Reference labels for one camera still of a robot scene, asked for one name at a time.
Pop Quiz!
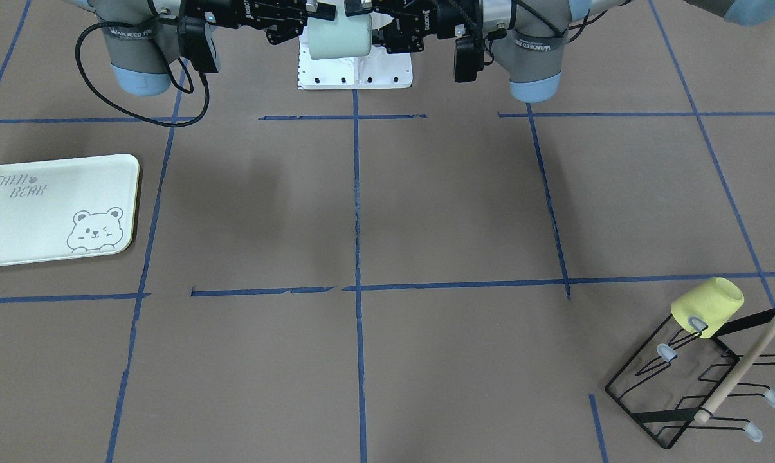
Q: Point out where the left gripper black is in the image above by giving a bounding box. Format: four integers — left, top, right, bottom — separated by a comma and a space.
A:
343, 0, 491, 55

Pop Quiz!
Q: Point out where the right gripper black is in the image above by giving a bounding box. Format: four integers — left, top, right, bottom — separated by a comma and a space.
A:
200, 0, 336, 45

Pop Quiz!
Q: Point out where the light green cup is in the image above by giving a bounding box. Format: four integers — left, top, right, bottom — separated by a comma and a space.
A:
307, 11, 372, 60

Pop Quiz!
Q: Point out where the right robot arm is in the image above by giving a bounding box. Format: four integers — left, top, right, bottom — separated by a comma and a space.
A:
72, 1, 336, 96

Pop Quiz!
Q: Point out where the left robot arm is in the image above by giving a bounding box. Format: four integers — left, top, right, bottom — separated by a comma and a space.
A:
344, 1, 625, 103

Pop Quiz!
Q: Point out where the cream bear tray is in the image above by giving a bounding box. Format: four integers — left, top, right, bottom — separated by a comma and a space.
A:
0, 154, 141, 266

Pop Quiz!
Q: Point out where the yellow cup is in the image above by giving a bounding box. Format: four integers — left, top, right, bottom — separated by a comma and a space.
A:
670, 277, 745, 338

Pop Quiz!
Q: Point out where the white camera stand pillar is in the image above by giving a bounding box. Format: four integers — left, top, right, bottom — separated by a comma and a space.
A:
297, 13, 414, 90

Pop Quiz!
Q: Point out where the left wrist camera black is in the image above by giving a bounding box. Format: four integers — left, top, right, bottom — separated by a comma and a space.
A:
453, 35, 484, 83

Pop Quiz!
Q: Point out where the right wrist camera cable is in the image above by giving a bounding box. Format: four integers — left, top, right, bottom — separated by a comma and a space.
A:
75, 22, 210, 128

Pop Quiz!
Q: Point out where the black wire cup rack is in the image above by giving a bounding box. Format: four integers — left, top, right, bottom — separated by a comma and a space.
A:
605, 308, 775, 450

